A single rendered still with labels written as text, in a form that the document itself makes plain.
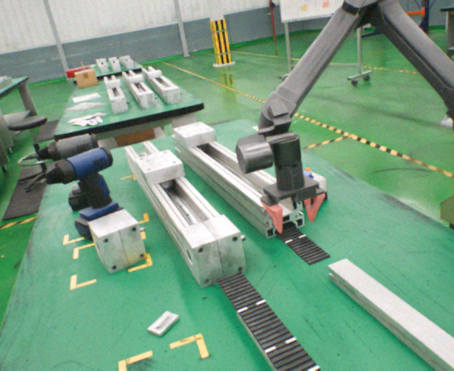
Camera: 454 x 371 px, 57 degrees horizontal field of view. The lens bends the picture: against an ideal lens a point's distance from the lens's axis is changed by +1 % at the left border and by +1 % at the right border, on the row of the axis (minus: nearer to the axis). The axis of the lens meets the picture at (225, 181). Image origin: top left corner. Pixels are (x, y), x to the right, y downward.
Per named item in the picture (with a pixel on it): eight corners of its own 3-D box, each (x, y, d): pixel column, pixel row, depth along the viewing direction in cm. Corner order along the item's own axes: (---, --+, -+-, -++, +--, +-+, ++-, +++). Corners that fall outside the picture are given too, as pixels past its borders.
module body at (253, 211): (304, 225, 98) (301, 193, 95) (266, 239, 95) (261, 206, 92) (199, 149, 168) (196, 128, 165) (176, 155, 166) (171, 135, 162)
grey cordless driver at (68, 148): (113, 202, 131) (94, 135, 123) (48, 218, 127) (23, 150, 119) (113, 193, 138) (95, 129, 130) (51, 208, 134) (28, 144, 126)
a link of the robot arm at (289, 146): (303, 132, 81) (291, 126, 86) (271, 140, 79) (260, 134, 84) (307, 165, 83) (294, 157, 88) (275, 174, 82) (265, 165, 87)
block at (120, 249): (157, 254, 97) (148, 218, 93) (110, 274, 92) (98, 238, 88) (143, 238, 105) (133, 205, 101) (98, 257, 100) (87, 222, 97)
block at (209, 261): (257, 268, 85) (251, 227, 82) (201, 289, 82) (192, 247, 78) (240, 248, 93) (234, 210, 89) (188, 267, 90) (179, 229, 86)
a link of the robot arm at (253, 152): (282, 96, 83) (274, 121, 91) (227, 110, 81) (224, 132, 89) (305, 146, 79) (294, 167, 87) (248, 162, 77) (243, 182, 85)
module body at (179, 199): (230, 252, 92) (224, 218, 89) (188, 267, 90) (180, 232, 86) (154, 161, 163) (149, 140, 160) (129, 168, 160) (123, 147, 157)
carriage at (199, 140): (218, 147, 146) (215, 129, 144) (188, 156, 143) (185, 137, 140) (204, 138, 160) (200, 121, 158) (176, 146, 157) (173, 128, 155)
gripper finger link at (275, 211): (263, 229, 92) (257, 191, 88) (291, 219, 94) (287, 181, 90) (278, 242, 86) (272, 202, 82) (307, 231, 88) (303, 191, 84)
